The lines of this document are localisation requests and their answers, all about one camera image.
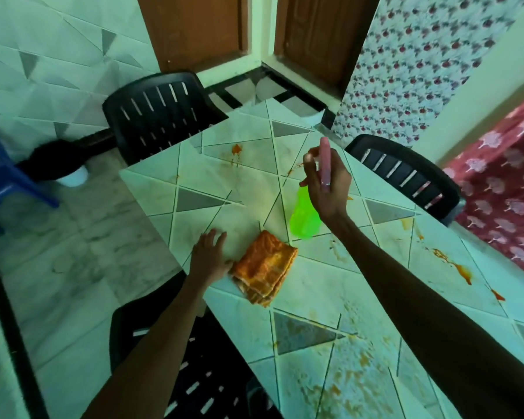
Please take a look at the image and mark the brown wooden door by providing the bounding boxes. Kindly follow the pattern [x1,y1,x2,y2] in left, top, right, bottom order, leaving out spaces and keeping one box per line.
[136,0,250,74]
[274,0,383,97]

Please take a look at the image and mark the person's left forearm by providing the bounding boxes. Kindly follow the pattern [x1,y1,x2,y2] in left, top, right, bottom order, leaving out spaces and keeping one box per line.
[82,275,208,419]

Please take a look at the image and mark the green spray bottle pink nozzle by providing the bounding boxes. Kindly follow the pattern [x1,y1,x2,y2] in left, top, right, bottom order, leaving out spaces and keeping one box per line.
[289,137,332,240]

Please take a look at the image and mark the black metal bar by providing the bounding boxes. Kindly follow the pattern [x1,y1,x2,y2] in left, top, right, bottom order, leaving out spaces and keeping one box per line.
[0,233,49,419]

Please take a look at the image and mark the white round bowl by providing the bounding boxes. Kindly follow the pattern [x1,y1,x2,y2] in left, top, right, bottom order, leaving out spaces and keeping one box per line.
[55,165,90,188]

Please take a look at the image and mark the black bulky floor object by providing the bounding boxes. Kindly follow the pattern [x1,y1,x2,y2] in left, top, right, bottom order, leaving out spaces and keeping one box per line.
[16,128,117,184]

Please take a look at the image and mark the red tree print cloth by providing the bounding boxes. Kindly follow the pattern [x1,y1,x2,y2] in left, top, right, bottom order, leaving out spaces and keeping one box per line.
[443,89,524,283]

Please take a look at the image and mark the orange folded cloth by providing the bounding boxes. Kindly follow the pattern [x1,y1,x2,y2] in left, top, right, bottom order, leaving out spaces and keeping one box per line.
[230,230,299,308]

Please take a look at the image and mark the person's left hand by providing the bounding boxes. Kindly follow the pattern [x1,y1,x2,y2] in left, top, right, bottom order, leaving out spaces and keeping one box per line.
[188,229,235,289]

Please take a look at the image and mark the black slatted plastic chair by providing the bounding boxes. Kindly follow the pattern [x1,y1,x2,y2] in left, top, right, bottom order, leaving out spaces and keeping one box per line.
[344,134,462,224]
[109,270,285,419]
[102,72,229,167]

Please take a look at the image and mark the blue plastic chair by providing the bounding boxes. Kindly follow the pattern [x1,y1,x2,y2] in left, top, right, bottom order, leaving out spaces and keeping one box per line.
[0,127,60,235]

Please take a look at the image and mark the person's right hand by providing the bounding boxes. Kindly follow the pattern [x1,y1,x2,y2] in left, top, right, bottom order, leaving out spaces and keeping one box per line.
[299,146,353,230]

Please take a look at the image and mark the person's right forearm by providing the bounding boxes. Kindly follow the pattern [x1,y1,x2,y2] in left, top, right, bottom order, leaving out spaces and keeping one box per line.
[330,214,524,419]

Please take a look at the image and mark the white floral curtain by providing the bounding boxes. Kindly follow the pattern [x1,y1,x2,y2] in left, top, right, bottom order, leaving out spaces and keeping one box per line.
[331,0,524,147]

